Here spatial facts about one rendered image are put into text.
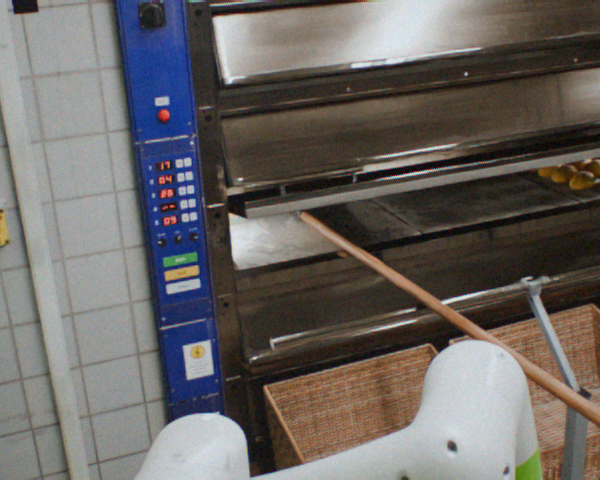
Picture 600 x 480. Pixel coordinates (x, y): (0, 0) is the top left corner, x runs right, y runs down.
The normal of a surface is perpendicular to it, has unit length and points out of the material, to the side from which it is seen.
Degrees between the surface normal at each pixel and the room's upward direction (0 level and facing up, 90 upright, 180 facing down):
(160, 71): 90
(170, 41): 90
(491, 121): 70
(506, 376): 43
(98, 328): 90
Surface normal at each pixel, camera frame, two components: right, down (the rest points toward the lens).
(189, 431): -0.11, -0.93
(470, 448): 0.18, -0.65
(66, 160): 0.35, 0.32
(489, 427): 0.53, -0.75
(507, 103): 0.31, -0.01
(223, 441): 0.28, -0.82
